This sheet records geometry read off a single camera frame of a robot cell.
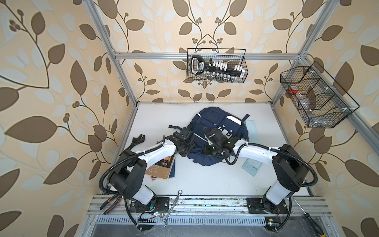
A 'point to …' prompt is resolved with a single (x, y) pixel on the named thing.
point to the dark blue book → (172, 170)
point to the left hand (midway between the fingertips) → (196, 146)
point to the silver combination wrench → (180, 192)
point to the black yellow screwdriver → (316, 227)
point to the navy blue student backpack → (213, 116)
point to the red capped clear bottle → (294, 89)
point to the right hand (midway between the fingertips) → (202, 153)
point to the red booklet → (152, 179)
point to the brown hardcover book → (162, 168)
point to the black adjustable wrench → (136, 140)
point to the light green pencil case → (251, 126)
